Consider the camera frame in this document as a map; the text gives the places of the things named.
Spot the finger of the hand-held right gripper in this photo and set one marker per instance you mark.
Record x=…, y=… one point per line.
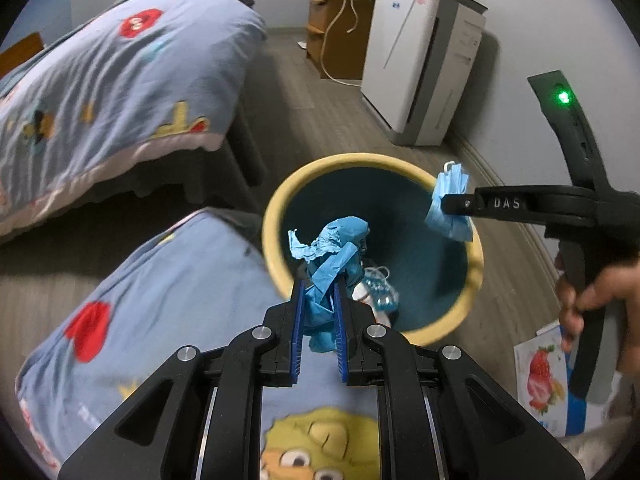
x=457, y=204

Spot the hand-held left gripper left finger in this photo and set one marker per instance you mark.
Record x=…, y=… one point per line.
x=296, y=332

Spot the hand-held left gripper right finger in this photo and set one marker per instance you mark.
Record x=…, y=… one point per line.
x=341, y=332

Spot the strawberry print book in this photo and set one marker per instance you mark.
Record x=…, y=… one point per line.
x=545, y=375

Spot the blue paper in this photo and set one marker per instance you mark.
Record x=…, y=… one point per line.
x=345, y=237

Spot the yellow rimmed blue waste bin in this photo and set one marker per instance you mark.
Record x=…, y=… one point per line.
x=400, y=195

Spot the white tissue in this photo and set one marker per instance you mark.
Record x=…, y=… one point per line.
x=381, y=317

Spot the blue face mask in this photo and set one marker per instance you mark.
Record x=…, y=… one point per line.
x=450, y=230

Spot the wooden nightstand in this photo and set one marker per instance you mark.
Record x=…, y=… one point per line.
x=345, y=45

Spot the person's right hand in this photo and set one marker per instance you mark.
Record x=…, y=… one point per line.
x=620, y=290

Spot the wooden headboard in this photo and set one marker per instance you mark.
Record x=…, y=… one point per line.
x=20, y=52

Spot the crushed clear plastic bottle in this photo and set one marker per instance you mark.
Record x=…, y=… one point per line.
x=382, y=294

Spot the white air purifier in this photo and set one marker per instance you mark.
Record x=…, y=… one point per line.
x=400, y=60

